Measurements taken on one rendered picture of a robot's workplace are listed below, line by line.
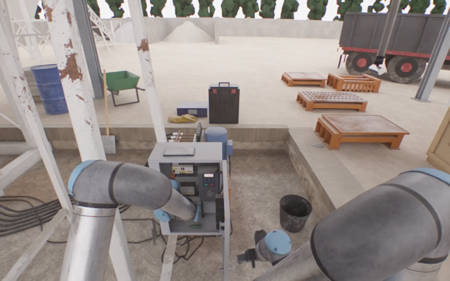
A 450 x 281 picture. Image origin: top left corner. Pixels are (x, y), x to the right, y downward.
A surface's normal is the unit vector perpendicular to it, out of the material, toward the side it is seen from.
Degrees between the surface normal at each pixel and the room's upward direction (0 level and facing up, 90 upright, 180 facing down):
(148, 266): 0
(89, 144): 80
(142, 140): 90
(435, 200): 25
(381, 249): 63
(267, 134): 90
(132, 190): 68
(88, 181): 50
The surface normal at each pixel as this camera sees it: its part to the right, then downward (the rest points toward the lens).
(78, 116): 0.02, 0.32
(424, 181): -0.03, -0.91
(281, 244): 0.15, -0.69
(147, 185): 0.64, -0.17
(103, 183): -0.11, -0.14
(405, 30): -0.53, 0.40
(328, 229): -0.86, -0.48
